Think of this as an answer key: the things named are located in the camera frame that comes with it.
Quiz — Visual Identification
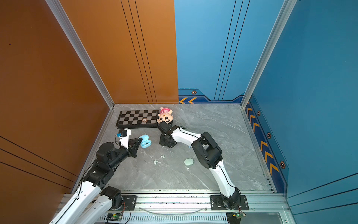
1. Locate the green circuit board left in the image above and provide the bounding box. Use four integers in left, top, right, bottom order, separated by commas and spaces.
106, 213, 123, 222

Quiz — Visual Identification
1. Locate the green circuit board right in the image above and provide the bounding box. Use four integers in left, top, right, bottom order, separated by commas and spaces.
232, 211, 246, 219

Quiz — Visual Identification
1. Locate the aluminium corner post left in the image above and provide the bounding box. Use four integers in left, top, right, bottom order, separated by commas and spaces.
46, 0, 115, 109

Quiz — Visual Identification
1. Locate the mint green charging case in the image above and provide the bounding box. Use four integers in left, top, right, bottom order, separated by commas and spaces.
184, 158, 194, 166

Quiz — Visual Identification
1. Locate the pink plush doll head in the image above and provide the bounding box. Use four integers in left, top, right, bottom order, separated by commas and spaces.
157, 107, 173, 124

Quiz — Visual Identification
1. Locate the light blue charging case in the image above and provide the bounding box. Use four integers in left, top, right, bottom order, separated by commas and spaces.
140, 134, 152, 148

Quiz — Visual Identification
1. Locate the black folding chess board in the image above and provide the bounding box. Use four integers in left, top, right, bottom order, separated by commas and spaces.
116, 110, 159, 129

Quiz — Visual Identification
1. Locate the green circuit board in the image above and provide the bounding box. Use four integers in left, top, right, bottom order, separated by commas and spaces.
232, 211, 246, 219
106, 213, 123, 222

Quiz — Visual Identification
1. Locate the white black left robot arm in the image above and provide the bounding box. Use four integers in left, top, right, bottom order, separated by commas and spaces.
50, 137, 143, 224

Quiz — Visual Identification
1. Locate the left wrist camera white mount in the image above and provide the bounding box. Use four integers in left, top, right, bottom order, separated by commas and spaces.
116, 128, 131, 149

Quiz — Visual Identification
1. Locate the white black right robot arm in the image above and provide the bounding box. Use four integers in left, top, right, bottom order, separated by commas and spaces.
157, 122, 249, 211

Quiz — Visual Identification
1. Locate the aluminium corner post right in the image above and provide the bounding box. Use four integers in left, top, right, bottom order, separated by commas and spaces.
241, 0, 297, 109

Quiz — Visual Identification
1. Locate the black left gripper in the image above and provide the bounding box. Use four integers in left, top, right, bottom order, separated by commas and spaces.
109, 137, 142, 172

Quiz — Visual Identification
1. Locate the aluminium corner post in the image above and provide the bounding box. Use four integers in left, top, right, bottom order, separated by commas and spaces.
46, 0, 115, 109
241, 0, 297, 109

